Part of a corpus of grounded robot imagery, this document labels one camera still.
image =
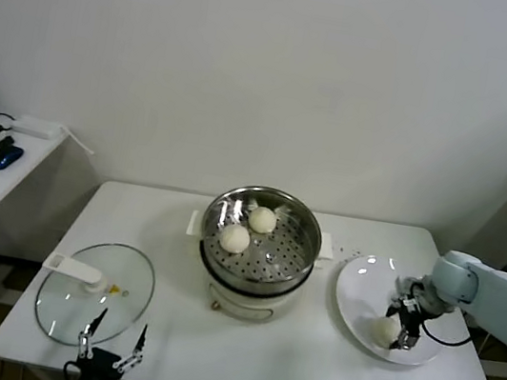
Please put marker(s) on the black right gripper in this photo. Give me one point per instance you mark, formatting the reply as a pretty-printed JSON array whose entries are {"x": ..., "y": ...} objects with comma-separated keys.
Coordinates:
[{"x": 412, "y": 316}]

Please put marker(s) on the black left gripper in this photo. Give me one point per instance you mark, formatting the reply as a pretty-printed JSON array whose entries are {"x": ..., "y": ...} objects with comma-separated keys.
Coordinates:
[{"x": 101, "y": 360}]

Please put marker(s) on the white steamed baozi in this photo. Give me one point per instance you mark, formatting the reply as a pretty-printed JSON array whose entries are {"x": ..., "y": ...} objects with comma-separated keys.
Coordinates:
[
  {"x": 381, "y": 331},
  {"x": 262, "y": 220},
  {"x": 234, "y": 237}
]

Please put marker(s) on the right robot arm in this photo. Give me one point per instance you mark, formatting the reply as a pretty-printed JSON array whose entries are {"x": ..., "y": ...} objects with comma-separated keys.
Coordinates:
[{"x": 497, "y": 296}]

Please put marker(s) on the steel perforated steamer basket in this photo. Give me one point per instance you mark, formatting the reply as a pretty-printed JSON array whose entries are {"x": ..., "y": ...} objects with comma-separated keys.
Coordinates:
[{"x": 281, "y": 257}]

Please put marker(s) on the white round plate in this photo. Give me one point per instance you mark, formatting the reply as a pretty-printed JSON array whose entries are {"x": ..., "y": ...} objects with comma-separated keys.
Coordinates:
[{"x": 362, "y": 294}]

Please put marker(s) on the blue computer mouse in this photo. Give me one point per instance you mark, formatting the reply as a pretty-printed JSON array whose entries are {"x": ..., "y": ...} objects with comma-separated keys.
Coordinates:
[{"x": 4, "y": 158}]

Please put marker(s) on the white power strip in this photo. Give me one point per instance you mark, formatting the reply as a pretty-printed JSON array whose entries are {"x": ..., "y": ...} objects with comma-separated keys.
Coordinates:
[{"x": 34, "y": 126}]

